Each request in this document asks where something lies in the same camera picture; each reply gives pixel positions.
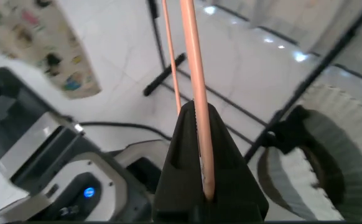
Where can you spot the cream printed garment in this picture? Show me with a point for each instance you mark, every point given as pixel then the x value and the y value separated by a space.
pixel 44 37

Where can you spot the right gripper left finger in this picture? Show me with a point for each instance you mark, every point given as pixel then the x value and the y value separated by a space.
pixel 178 186

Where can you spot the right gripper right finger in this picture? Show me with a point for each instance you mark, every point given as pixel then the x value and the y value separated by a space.
pixel 237 193

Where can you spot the black clothes rack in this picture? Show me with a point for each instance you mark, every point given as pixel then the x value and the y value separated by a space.
pixel 164 75

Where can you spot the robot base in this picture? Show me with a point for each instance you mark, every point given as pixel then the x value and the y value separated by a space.
pixel 59 161

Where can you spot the pink clothes hanger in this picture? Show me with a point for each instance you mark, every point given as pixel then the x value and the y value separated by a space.
pixel 199 93

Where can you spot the white laundry basket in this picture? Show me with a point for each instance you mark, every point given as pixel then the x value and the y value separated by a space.
pixel 339 105

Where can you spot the black garment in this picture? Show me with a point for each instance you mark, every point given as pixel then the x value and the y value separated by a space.
pixel 288 130

